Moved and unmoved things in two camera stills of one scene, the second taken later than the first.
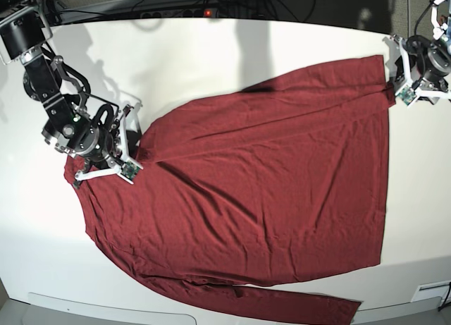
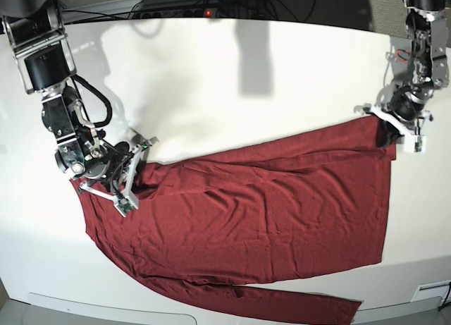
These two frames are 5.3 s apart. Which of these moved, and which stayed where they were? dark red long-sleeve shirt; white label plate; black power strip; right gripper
Moved: dark red long-sleeve shirt; right gripper
Stayed: white label plate; black power strip
